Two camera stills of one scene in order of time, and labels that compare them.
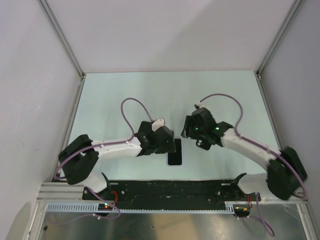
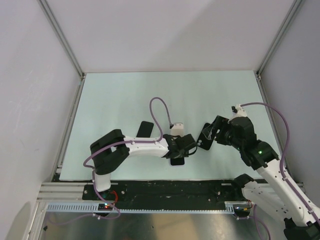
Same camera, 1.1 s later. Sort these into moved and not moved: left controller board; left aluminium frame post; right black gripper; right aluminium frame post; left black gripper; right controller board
Moved: right black gripper; left black gripper
Not moved: right aluminium frame post; right controller board; left aluminium frame post; left controller board
